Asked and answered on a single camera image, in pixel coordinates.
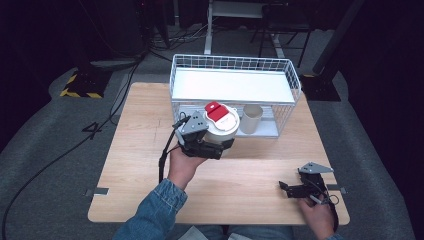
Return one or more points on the yellow black striped stand base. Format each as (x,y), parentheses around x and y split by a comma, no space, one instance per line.
(85,85)

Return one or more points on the black chair frame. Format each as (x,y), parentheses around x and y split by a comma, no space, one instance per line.
(283,20)

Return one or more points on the white lidded cup red label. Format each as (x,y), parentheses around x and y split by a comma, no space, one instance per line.
(222,125)

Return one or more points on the black stand with base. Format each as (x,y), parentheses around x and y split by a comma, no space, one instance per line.
(325,80)

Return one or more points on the person's right hand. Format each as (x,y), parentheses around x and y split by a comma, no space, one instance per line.
(316,216)

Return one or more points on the person's legs in jeans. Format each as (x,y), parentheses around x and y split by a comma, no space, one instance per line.
(260,233)

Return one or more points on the person's left hand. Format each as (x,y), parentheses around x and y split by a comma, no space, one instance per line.
(183,166)

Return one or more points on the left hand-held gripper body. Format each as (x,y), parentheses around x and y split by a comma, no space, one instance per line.
(196,140)

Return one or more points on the white paper cup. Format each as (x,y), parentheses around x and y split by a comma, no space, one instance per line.
(250,118)

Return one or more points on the white desk frame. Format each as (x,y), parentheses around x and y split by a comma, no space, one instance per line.
(230,13)

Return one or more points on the grey tape strip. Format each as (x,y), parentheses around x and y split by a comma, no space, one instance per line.
(338,189)
(99,191)

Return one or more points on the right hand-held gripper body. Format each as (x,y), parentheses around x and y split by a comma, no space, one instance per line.
(311,183)

